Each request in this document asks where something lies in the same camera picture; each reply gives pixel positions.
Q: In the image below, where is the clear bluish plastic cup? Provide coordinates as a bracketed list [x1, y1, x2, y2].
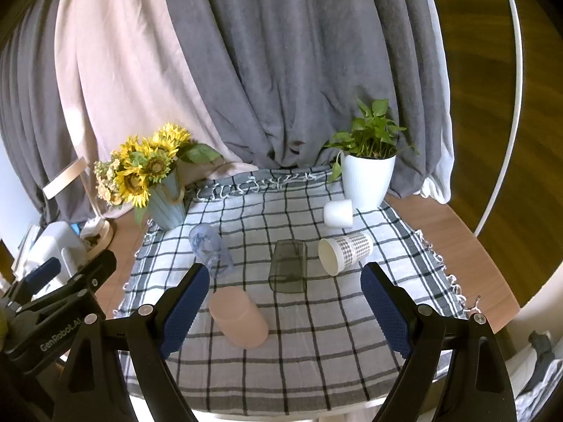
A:
[189, 224, 234, 279]

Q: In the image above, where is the pink plastic cup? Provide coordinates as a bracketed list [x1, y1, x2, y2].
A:
[208, 288, 270, 349]

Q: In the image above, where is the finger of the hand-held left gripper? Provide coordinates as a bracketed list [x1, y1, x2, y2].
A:
[18, 250, 118, 317]
[8, 257, 63, 302]

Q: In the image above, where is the checkered tablecloth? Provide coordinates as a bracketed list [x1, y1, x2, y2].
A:
[112, 167, 468, 416]

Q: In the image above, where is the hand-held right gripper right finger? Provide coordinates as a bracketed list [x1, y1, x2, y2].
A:
[360, 262, 518, 422]

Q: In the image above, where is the white ribbed plant pot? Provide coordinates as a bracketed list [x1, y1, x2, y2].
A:
[340, 151, 397, 212]

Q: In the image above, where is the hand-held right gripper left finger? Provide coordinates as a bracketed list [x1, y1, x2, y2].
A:
[53, 263, 211, 422]

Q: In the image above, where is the white cup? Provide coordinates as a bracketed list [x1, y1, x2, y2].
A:
[323, 199, 355, 230]

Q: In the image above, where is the grey transparent cup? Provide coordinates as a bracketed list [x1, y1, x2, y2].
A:
[268, 239, 308, 295]

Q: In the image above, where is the grey curtain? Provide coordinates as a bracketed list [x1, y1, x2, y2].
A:
[162, 0, 455, 205]
[0, 0, 96, 226]

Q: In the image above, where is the white appliance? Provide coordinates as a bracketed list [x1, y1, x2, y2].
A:
[25, 222, 85, 283]

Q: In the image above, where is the green pothos plant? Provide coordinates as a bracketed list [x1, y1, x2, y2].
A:
[323, 98, 421, 184]

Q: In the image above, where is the pink curtain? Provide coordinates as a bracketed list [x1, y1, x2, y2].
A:
[55, 0, 261, 221]

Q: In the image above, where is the white sheer curtain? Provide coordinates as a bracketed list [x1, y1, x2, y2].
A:
[413, 0, 456, 205]

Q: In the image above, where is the sunflower bouquet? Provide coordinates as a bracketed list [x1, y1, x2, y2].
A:
[93, 122, 225, 226]

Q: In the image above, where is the grey crumpled cloth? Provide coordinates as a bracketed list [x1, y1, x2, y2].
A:
[514, 330, 562, 422]

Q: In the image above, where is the white desk lamp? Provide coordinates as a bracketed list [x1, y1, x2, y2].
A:
[42, 116, 116, 261]

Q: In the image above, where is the white hoop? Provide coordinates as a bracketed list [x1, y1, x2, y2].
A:
[472, 0, 524, 238]

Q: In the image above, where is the houndstooth paper cup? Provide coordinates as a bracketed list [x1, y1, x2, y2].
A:
[317, 231, 375, 277]

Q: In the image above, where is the blue ribbed vase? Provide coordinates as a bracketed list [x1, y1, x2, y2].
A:
[147, 169, 188, 231]

